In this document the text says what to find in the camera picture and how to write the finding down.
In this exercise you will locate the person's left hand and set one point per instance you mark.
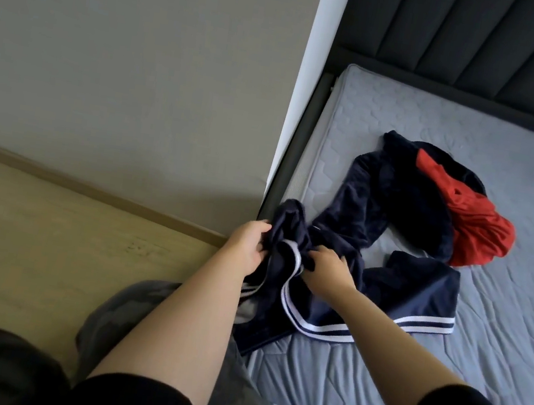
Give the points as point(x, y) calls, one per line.
point(246, 245)

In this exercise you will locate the person's right hand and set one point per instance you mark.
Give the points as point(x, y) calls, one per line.
point(329, 274)

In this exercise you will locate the red and navy sports jacket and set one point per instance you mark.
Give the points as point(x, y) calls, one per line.
point(386, 208)

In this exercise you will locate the grey quilted bed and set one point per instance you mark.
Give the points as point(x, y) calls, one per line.
point(518, 127)

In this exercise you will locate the person's left forearm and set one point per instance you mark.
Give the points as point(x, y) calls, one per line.
point(177, 337)

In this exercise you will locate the person's right forearm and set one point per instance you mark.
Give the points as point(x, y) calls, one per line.
point(394, 354)

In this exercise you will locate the dark grey upholstered headboard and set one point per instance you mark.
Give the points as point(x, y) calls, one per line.
point(482, 37)

